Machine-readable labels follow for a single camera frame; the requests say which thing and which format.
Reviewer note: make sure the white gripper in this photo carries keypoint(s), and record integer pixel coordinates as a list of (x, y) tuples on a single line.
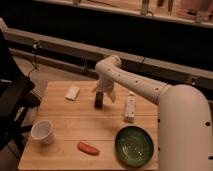
[(106, 86)]

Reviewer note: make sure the black rectangular block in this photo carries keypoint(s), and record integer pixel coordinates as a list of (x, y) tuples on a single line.
[(98, 104)]

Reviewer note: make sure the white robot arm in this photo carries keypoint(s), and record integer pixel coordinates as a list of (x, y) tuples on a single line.
[(185, 123)]

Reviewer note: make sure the white glue tube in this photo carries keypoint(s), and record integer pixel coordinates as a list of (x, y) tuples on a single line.
[(130, 108)]

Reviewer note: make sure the orange carrot toy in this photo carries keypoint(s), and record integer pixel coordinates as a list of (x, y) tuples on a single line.
[(87, 148)]

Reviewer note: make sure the green ceramic plate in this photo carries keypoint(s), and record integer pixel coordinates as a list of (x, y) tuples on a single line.
[(134, 146)]

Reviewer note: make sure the black chair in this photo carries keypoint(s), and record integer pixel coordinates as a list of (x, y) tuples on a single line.
[(15, 99)]

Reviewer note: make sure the wooden folding table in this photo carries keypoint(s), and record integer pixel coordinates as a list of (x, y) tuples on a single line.
[(77, 121)]

